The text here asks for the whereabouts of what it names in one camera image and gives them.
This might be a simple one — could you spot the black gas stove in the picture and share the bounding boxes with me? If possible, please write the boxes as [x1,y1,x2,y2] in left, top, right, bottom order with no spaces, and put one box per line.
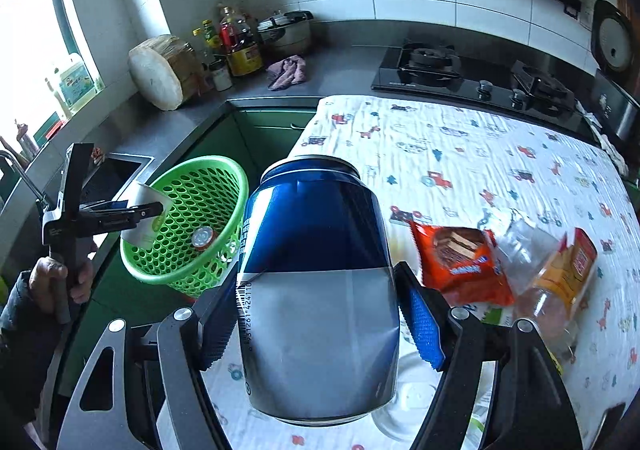
[371,42,601,143]

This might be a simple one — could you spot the clear plastic container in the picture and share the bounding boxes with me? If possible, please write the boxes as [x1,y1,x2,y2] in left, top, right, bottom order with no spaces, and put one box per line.
[492,216,561,293]

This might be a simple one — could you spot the small jar with white label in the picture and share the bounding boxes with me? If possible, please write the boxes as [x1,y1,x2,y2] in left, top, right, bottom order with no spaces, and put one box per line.
[209,59,234,92]

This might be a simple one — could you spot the pink rag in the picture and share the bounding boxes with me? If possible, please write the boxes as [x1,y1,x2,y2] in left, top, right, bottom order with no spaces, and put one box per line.
[265,55,308,91]

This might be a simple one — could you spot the white paper cup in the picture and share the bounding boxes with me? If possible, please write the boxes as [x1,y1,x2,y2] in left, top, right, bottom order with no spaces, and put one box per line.
[121,181,172,248]

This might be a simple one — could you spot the white rag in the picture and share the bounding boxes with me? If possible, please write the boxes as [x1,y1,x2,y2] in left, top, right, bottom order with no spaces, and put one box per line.
[575,100,632,176]

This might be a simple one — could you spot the white green paper packet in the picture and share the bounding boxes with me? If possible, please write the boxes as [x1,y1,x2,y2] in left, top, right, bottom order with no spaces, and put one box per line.
[462,304,516,329]

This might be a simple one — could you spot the person's left hand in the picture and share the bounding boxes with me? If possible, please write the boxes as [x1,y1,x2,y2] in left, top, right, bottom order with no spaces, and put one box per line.
[29,240,98,313]

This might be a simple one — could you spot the green kitchen cabinet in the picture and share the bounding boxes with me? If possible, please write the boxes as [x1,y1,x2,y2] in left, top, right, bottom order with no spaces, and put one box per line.
[232,109,319,181]

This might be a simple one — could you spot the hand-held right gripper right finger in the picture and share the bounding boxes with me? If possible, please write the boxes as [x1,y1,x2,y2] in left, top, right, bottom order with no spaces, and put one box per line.
[392,261,583,450]

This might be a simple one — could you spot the flat green and red box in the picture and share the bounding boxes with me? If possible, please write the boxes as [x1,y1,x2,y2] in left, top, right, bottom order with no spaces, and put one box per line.
[32,111,69,142]

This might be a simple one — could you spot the small red and silver can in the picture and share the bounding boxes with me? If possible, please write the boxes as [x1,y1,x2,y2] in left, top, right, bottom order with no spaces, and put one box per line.
[192,226,217,251]

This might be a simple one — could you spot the metal faucet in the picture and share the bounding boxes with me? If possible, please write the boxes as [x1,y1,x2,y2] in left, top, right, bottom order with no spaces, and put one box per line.
[0,150,51,217]

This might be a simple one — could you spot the green plastic basket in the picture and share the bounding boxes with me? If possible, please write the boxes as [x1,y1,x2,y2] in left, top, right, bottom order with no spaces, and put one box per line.
[120,156,250,300]

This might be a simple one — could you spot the yellow bottle with green cap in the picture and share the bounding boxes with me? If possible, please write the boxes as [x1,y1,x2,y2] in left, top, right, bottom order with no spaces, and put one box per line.
[200,19,222,52]

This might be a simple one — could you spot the black rice cooker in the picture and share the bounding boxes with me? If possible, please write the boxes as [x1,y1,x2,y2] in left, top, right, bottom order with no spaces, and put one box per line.
[590,0,640,141]

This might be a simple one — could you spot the blue and silver drink can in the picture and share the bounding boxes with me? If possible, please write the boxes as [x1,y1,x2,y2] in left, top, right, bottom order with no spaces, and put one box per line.
[235,155,403,427]

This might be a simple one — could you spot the orange snack packet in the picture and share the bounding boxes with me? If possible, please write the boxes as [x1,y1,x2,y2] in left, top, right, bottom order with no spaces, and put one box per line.
[409,220,516,308]

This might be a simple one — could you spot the red liquid bottle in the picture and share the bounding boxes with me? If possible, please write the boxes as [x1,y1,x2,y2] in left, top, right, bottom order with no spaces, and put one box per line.
[219,5,242,53]

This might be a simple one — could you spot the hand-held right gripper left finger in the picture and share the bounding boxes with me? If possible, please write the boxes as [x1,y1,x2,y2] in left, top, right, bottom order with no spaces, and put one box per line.
[56,270,240,450]

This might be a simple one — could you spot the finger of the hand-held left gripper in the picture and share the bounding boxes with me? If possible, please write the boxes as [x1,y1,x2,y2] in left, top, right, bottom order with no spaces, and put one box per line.
[92,202,165,232]
[80,199,132,217]

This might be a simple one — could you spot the printed white cloth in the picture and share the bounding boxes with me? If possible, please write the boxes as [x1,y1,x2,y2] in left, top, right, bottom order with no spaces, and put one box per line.
[200,95,640,450]

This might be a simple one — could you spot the dark sauce bottle yellow label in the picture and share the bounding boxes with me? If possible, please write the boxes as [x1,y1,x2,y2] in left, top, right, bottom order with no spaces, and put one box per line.
[227,19,265,77]

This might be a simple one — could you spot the clear bottle with orange label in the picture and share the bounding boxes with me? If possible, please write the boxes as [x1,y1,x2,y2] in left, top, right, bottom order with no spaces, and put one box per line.
[515,227,598,361]

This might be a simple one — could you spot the steel sink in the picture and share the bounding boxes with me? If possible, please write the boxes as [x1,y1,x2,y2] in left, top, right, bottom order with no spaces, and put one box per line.
[82,154,156,205]

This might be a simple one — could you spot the white detergent jug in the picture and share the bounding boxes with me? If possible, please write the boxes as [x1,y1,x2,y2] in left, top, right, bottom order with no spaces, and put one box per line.
[56,52,97,111]

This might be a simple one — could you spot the metal cooking pot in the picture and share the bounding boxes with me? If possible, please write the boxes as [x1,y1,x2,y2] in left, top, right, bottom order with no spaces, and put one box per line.
[257,10,315,58]

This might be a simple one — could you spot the round wooden chopping block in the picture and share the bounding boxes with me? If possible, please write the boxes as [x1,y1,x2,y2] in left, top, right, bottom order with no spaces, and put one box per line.
[128,34,201,112]

